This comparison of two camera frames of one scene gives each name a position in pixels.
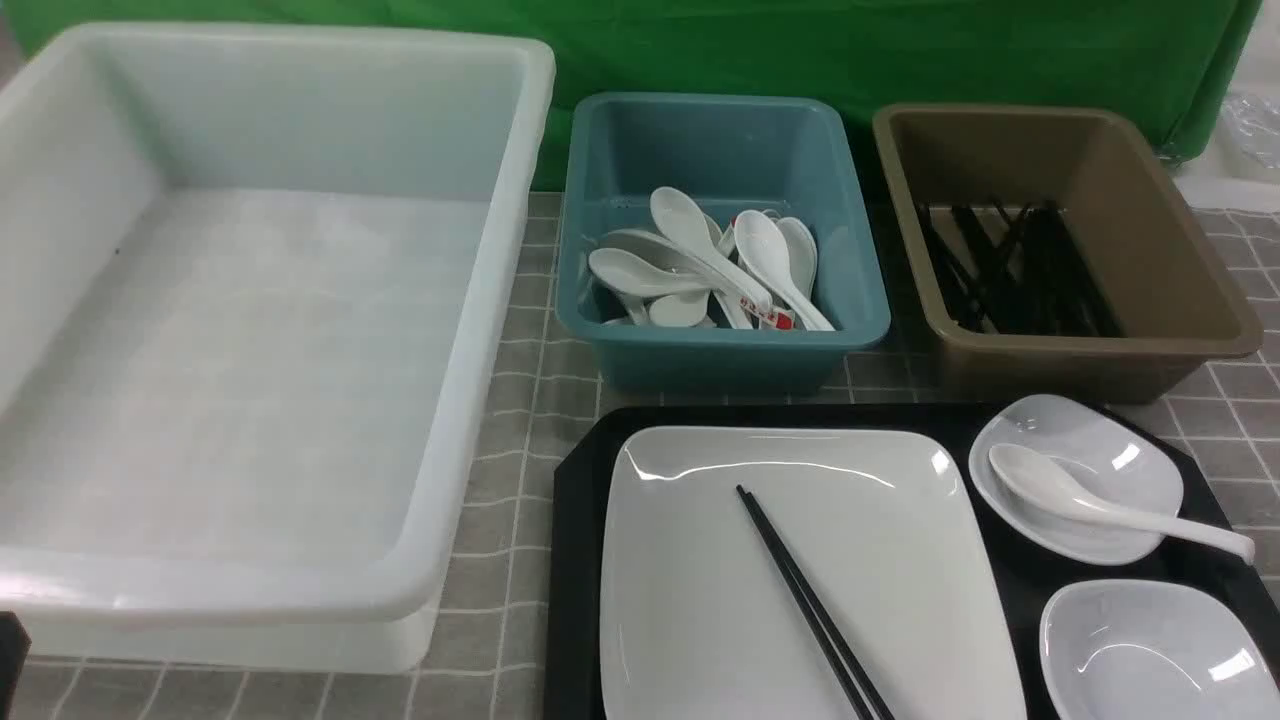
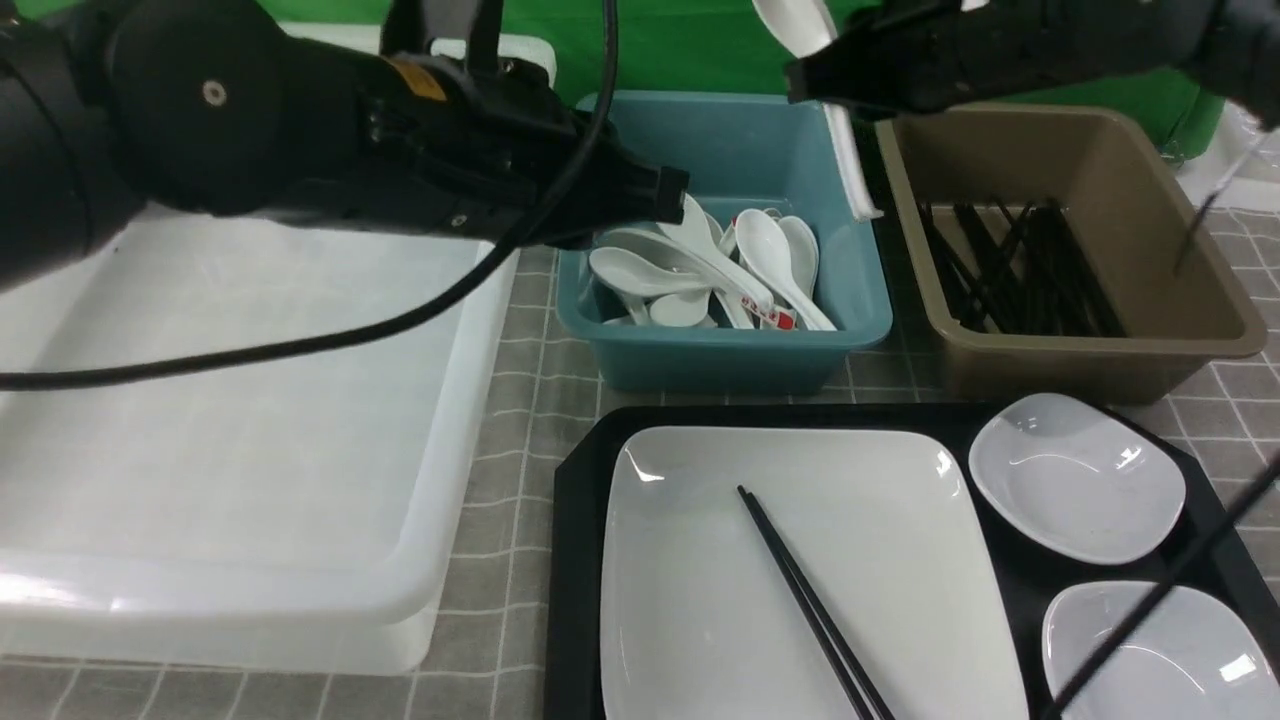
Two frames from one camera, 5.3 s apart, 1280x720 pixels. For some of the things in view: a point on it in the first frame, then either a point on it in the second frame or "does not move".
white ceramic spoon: x=1050 y=483 -> x=801 y=27
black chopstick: x=817 y=633 does not move
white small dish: x=1105 y=457 does not move
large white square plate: x=876 y=521 does not move
